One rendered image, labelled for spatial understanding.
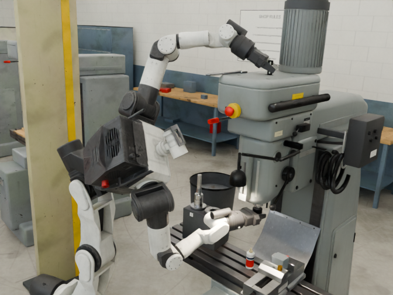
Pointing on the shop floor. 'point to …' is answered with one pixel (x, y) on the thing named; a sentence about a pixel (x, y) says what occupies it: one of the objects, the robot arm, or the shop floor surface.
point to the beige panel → (50, 127)
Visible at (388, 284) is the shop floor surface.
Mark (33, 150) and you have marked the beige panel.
